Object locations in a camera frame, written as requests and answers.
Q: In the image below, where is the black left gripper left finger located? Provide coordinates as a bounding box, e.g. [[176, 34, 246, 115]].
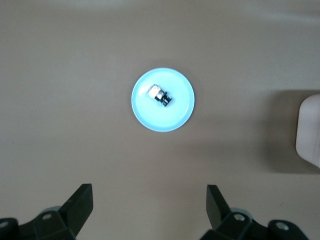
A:
[[0, 183, 94, 240]]

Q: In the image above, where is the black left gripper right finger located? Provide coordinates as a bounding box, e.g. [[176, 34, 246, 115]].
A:
[[199, 184, 307, 240]]

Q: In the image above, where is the brown table cover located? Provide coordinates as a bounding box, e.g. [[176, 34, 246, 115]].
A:
[[0, 0, 320, 240]]

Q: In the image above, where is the black and orange switch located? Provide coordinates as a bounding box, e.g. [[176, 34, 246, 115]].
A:
[[146, 84, 174, 108]]

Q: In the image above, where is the white lidded storage box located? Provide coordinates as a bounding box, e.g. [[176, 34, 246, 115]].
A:
[[295, 93, 320, 168]]

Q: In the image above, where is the light blue round plate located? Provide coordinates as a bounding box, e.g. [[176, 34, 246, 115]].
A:
[[131, 67, 196, 133]]

